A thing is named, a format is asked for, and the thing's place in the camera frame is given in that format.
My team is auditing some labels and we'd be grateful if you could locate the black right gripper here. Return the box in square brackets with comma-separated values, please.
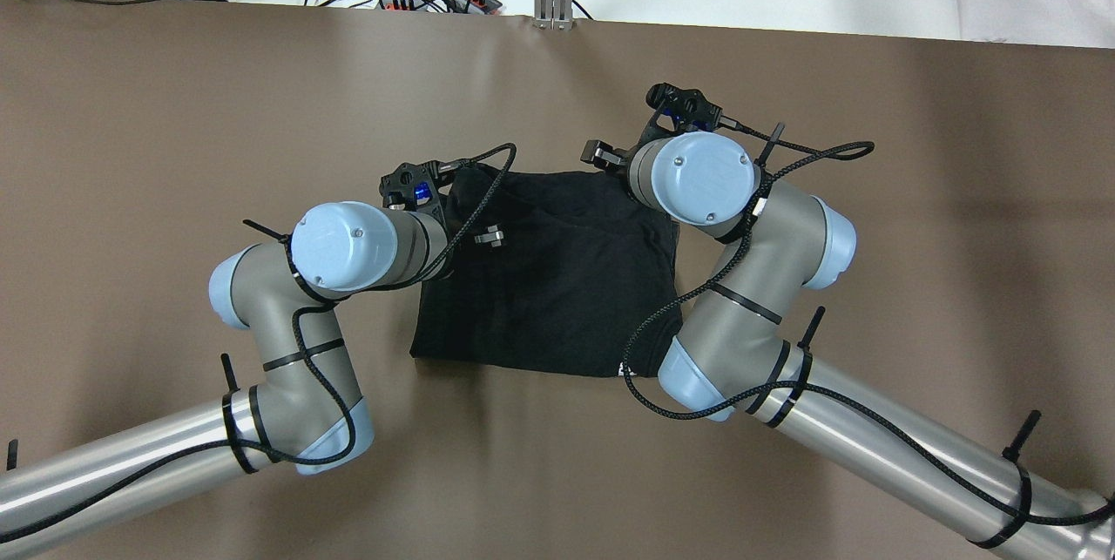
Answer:
[580, 83, 723, 172]

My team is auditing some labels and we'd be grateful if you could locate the black graphic t-shirt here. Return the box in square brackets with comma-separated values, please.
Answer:
[409, 165, 681, 377]

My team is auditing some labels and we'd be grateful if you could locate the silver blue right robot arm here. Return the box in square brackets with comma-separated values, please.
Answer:
[581, 83, 1112, 559]

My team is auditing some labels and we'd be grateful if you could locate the red black power strip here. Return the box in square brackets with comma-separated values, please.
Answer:
[449, 0, 504, 15]

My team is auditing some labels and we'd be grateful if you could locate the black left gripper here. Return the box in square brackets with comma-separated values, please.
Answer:
[378, 162, 505, 249]

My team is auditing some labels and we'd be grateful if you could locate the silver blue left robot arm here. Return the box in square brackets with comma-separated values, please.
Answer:
[3, 158, 481, 559]

